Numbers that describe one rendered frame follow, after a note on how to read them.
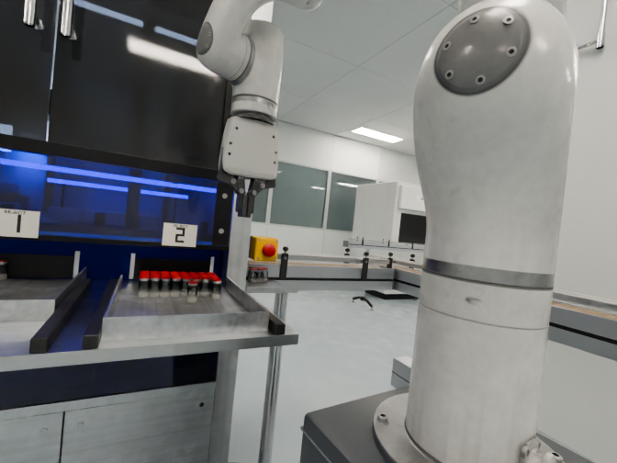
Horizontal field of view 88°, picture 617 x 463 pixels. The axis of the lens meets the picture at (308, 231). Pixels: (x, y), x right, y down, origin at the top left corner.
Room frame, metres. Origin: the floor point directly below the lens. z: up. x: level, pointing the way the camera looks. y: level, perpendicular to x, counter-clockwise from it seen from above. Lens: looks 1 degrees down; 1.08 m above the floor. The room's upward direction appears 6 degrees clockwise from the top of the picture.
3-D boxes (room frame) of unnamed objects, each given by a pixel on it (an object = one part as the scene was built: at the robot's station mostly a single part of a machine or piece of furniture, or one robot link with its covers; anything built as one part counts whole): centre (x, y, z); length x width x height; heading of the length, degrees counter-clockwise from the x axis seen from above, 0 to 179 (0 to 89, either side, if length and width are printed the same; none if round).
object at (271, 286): (1.04, 0.14, 0.87); 0.14 x 0.13 x 0.02; 28
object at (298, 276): (1.25, -0.05, 0.92); 0.69 x 0.15 x 0.16; 118
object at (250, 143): (0.58, 0.12, 1.21); 0.10 x 0.07 x 0.11; 118
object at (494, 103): (0.31, -0.17, 1.16); 0.19 x 0.12 x 0.24; 142
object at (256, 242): (0.99, 0.13, 1.00); 0.08 x 0.07 x 0.07; 28
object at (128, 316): (0.67, 0.25, 0.90); 0.34 x 0.26 x 0.04; 27
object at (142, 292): (0.75, 0.29, 0.90); 0.18 x 0.02 x 0.05; 117
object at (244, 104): (0.58, 0.12, 1.27); 0.09 x 0.08 x 0.03; 118
